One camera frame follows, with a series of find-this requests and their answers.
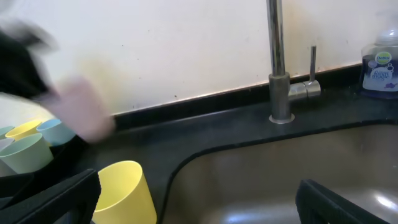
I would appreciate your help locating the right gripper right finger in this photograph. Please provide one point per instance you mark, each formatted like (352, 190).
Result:
(323, 208)

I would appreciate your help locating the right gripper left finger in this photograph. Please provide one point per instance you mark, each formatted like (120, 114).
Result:
(68, 202)

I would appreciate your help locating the black tray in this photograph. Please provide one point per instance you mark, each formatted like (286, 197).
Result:
(62, 161)

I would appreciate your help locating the green cup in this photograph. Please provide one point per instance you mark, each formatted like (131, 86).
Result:
(28, 158)
(4, 130)

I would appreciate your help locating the yellow cup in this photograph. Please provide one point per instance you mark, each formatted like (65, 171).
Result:
(21, 130)
(130, 199)

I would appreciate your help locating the blue cup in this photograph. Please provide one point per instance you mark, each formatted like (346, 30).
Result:
(57, 133)

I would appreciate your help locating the steel sink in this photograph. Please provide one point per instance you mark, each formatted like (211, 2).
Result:
(248, 174)

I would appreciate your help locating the steel tap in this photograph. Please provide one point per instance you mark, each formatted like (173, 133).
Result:
(280, 93)

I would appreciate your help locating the blue soap bottle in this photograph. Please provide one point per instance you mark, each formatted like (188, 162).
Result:
(381, 74)

